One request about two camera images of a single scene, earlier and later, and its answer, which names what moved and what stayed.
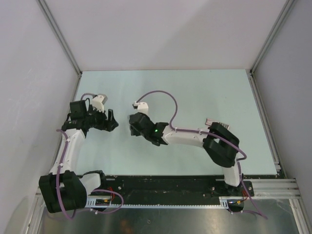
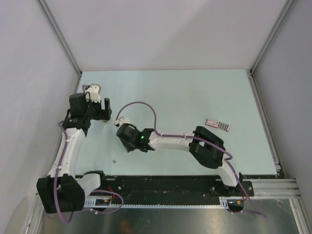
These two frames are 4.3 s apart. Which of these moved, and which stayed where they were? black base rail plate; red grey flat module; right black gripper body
Moved: right black gripper body
Stayed: black base rail plate; red grey flat module
